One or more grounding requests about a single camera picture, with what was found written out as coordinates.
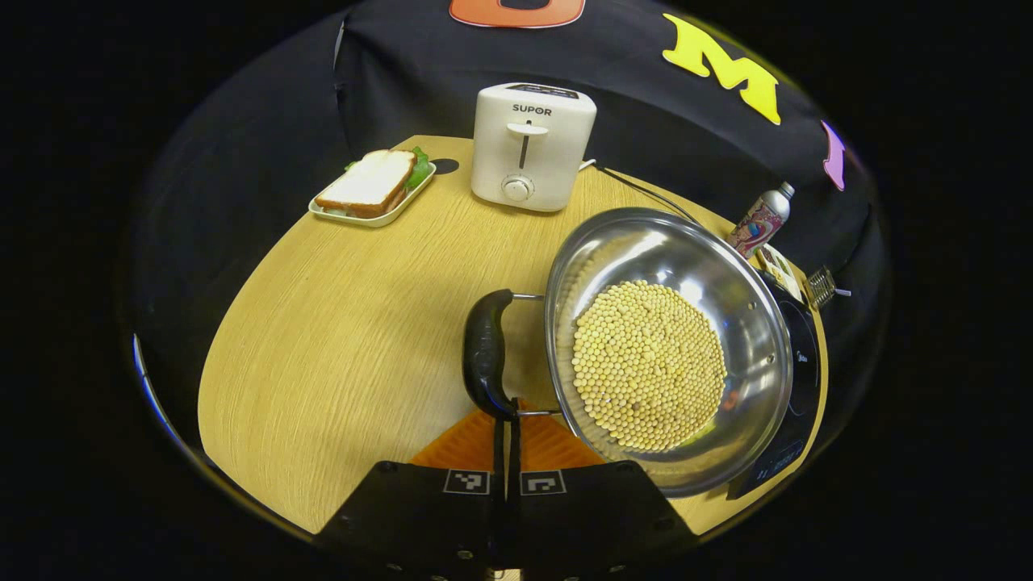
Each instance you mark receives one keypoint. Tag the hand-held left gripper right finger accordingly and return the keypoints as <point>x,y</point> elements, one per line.
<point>589,508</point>

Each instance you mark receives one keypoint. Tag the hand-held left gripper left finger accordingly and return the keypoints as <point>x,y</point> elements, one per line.
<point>428,508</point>

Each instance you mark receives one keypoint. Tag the steel pot with beans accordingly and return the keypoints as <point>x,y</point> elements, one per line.
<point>646,363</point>

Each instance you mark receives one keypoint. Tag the black induction cooktop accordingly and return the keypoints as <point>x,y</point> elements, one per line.
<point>795,379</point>

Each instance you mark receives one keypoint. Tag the white rectangular tray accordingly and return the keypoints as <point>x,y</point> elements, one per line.
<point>355,218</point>

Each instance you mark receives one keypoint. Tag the white divided spice plate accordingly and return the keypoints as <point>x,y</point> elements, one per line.
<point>781,270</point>

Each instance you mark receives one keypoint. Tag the sandwich with lettuce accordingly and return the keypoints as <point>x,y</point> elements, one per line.
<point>367,184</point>

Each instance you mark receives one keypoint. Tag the silver drink bottle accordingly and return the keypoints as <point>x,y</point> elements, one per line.
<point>759,222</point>

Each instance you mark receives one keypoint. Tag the white toaster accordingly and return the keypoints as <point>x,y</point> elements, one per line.
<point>533,149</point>

